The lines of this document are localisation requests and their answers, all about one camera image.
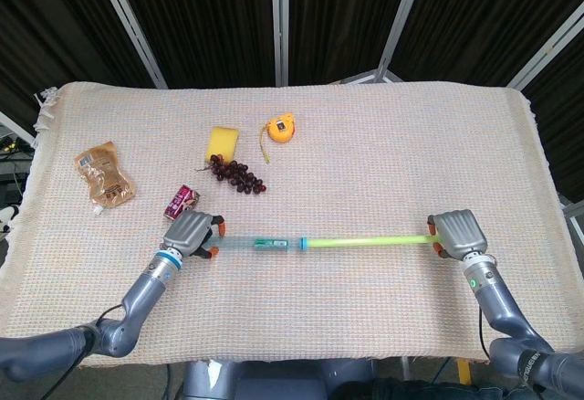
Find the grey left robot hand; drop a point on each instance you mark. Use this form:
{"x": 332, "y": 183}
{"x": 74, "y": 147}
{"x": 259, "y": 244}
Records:
{"x": 189, "y": 231}

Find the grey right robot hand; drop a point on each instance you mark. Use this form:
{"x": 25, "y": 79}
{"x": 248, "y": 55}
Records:
{"x": 461, "y": 233}

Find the long water squirter tube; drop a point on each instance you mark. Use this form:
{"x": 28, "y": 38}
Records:
{"x": 242, "y": 242}

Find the green toothbrush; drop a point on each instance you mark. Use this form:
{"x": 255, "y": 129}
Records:
{"x": 365, "y": 240}

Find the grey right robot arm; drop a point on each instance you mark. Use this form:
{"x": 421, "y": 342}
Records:
{"x": 497, "y": 299}

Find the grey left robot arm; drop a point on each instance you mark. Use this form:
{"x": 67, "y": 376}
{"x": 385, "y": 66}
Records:
{"x": 141, "y": 295}

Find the dark red grape bunch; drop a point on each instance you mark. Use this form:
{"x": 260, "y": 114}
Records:
{"x": 237, "y": 174}

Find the yellow sponge block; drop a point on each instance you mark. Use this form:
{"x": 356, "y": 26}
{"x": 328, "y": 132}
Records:
{"x": 223, "y": 142}

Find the brown sauce pouch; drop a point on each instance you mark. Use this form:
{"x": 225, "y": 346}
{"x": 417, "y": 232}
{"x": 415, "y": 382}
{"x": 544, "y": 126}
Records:
{"x": 105, "y": 176}

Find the orange tape measure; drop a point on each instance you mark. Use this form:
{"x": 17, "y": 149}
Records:
{"x": 279, "y": 129}

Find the beige woven tablecloth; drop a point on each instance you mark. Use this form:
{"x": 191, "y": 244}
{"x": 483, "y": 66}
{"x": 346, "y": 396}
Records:
{"x": 319, "y": 167}

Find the blue denim fabric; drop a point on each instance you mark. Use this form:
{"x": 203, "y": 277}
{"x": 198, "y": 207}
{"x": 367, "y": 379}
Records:
{"x": 456, "y": 391}

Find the dark folding screen panel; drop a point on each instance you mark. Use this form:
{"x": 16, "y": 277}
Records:
{"x": 201, "y": 21}
{"x": 479, "y": 16}
{"x": 561, "y": 108}
{"x": 342, "y": 16}
{"x": 50, "y": 21}

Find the grey robot torso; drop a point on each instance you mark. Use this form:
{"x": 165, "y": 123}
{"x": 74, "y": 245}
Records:
{"x": 274, "y": 379}

